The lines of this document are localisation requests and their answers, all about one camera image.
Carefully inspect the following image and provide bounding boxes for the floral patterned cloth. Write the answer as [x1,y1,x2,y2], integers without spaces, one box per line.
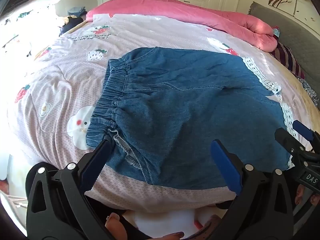
[299,78,320,107]

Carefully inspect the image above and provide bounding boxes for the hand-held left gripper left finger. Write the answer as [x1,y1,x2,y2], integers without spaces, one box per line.
[26,134,118,240]

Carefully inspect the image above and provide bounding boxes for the person's left hand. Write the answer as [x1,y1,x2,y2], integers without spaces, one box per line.
[105,212,186,240]

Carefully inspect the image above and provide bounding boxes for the pink quilt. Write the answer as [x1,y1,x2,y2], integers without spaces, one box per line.
[86,0,279,53]

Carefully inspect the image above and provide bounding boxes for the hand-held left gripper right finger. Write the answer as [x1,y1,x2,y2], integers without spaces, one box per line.
[210,139,298,240]

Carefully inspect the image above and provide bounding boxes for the pink strawberry printed blanket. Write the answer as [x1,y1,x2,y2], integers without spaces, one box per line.
[6,13,320,212]

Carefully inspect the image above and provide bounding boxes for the white shirt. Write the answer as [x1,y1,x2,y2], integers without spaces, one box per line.
[124,204,203,240]

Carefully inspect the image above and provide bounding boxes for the folded blue clothes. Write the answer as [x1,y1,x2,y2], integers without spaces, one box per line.
[68,6,87,17]

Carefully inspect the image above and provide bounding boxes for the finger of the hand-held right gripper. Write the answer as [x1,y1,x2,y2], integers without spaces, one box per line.
[274,127,304,155]
[292,120,320,143]

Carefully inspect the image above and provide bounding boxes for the grey headboard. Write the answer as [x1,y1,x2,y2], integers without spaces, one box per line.
[248,1,320,120]

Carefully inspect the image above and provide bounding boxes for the dark clothes pile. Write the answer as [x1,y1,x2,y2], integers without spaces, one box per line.
[59,16,85,37]

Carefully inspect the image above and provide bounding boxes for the person's right hand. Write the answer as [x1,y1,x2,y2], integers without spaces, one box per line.
[294,187,318,206]

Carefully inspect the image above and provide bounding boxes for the blue denim pants lace trim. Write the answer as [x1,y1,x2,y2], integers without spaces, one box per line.
[86,46,300,190]

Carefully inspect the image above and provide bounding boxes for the striped pillow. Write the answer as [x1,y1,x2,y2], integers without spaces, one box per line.
[269,41,306,80]

